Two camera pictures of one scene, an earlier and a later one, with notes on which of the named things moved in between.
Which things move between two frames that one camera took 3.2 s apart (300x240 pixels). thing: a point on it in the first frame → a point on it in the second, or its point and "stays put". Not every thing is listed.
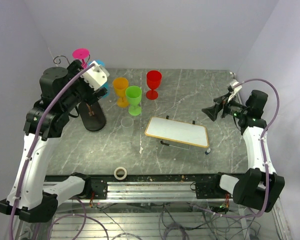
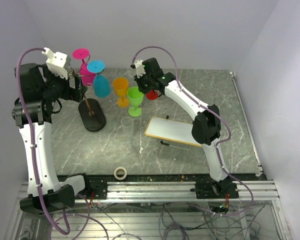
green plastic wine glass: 134,94 stays put
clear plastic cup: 127,124 stays put
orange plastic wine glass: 120,84 stays put
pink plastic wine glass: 82,53 stays put
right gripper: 212,111 → 139,81
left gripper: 92,95 → 76,94
